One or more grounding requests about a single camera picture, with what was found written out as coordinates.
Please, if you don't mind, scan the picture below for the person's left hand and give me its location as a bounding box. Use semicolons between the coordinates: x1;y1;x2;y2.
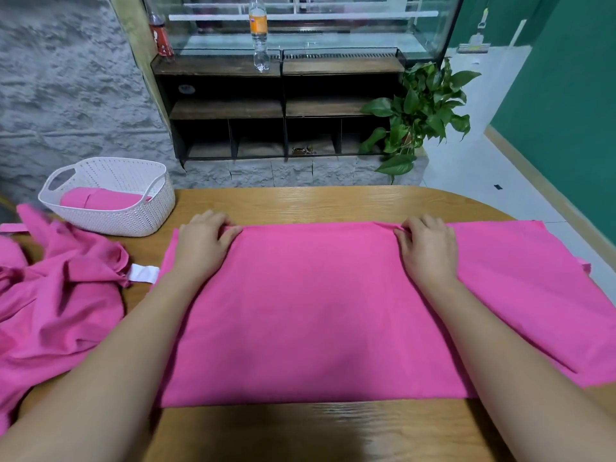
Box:
172;209;244;287

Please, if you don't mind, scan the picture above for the person's right hand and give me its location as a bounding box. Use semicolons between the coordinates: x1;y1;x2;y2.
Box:
393;213;462;295

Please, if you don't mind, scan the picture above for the white woven plastic basket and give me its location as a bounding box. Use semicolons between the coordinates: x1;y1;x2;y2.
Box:
37;155;178;239

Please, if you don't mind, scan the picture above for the pink towel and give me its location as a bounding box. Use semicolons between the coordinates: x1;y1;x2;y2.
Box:
58;186;154;212
155;219;616;409

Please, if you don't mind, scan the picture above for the pile of pink cloths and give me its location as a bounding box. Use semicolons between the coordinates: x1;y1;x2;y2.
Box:
0;203;161;435

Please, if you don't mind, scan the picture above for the person's right forearm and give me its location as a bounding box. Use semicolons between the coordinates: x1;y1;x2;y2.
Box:
422;277;616;462

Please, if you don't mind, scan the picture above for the person's left forearm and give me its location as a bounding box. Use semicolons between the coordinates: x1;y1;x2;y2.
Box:
0;269;205;462

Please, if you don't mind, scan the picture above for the dark wooden shelf cabinet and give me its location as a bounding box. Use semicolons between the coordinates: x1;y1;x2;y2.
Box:
151;51;431;168

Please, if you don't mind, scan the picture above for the green potted plant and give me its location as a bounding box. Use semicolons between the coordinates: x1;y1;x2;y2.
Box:
359;58;483;178

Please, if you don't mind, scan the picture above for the white mop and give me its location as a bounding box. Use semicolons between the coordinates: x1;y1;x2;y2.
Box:
456;6;493;56

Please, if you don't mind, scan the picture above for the red label cola bottle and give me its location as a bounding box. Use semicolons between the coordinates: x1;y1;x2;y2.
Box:
148;11;176;60

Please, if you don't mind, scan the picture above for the clear bottle with orange label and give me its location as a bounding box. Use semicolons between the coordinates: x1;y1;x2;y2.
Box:
247;0;271;74

